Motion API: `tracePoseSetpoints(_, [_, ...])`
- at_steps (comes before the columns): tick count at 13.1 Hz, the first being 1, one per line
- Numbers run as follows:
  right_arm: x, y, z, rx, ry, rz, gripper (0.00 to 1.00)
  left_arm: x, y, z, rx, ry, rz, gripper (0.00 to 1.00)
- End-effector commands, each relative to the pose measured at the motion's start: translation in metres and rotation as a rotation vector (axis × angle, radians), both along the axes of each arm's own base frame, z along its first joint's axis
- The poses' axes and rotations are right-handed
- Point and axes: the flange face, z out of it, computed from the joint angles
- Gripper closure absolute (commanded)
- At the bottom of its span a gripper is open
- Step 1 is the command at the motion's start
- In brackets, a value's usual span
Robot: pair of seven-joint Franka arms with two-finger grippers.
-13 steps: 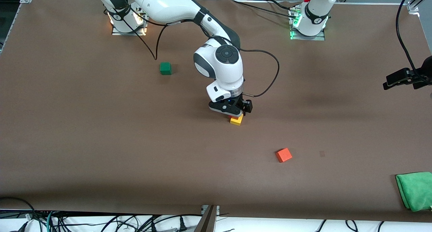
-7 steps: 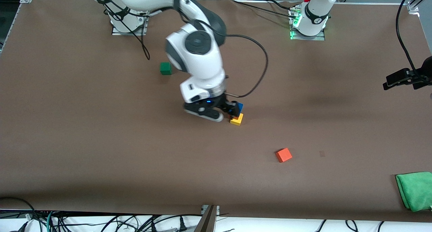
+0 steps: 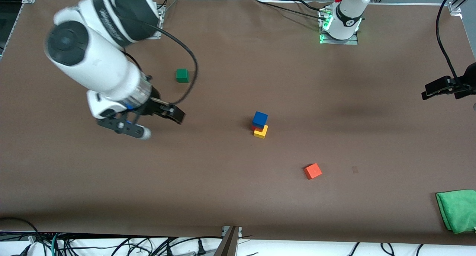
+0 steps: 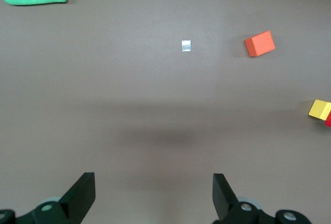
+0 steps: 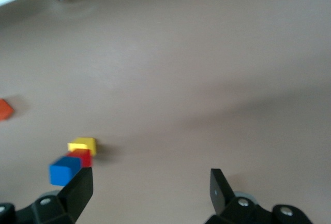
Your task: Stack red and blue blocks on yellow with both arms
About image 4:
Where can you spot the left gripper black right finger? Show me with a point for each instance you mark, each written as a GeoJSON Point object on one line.
{"type": "Point", "coordinates": [222, 195]}

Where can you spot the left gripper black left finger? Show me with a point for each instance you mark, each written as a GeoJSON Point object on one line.
{"type": "Point", "coordinates": [80, 195]}

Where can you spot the orange cube block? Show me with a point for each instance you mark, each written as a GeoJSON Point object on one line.
{"type": "Point", "coordinates": [261, 43]}

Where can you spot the small square tape patch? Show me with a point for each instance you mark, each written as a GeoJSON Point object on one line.
{"type": "Point", "coordinates": [186, 46]}

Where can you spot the yellow cube block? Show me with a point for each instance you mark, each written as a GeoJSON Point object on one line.
{"type": "Point", "coordinates": [318, 108]}

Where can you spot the red cube block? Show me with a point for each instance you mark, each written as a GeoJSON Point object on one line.
{"type": "Point", "coordinates": [329, 120]}

